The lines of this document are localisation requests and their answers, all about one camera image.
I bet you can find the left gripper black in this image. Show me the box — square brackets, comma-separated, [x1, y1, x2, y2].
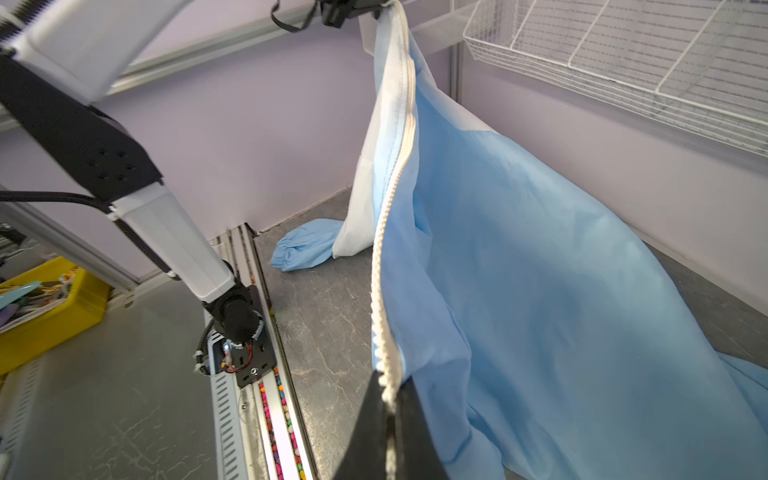
[319, 0, 389, 28]

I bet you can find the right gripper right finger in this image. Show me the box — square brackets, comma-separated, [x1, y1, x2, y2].
[395, 379, 449, 480]

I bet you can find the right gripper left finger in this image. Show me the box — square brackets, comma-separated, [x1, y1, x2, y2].
[334, 371, 388, 480]

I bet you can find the light blue zip jacket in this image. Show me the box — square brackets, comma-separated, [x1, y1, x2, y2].
[271, 1, 767, 479]

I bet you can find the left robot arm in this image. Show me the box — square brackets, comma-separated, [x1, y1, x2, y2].
[1, 1, 266, 350]

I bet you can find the yellow plastic bin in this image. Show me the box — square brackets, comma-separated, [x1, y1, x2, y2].
[1, 257, 111, 374]

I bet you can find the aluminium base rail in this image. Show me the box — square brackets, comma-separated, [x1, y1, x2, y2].
[208, 223, 317, 479]

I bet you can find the long white wire basket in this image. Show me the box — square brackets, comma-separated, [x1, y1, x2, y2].
[464, 0, 767, 156]

